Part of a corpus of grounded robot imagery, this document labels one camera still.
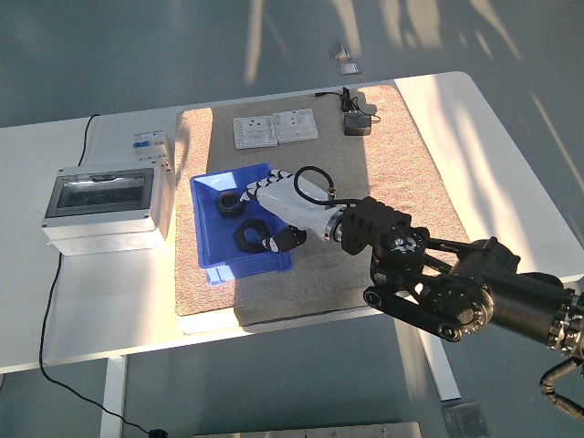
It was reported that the large black hex nut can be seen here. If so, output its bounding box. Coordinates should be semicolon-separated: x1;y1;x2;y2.
233;217;273;254

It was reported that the grey distribution box clear lid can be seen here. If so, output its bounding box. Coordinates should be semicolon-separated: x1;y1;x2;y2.
40;162;176;258

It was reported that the white table leg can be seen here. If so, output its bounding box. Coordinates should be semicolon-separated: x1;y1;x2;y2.
99;356;129;438
410;309;462;402

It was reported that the grey table foot plate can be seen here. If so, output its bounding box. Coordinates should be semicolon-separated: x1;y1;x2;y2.
441;401;490;438

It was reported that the long black power cable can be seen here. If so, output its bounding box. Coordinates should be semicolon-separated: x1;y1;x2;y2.
37;112;159;433

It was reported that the black power adapter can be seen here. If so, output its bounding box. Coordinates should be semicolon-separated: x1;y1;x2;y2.
342;113;373;137

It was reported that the black adapter cord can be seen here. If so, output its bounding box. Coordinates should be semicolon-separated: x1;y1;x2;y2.
311;86;382;125

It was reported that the robot right hand white shell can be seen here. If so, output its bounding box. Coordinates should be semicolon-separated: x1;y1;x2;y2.
235;168;341;255

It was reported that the grey-brown mat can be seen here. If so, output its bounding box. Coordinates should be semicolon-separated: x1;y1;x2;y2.
173;84;475;328

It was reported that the blue plastic box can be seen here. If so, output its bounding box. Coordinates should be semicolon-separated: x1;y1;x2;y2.
188;162;295;287

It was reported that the white socket panel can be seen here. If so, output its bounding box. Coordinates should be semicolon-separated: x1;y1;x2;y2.
272;108;319;145
233;115;279;151

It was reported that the small dark hex nut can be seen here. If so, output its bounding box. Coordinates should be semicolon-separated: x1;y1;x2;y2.
215;191;245;220

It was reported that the grey metal base plate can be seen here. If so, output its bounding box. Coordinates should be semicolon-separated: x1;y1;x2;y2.
191;421;423;438

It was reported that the white circuit breaker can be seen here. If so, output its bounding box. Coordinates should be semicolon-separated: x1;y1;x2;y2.
131;129;175;173

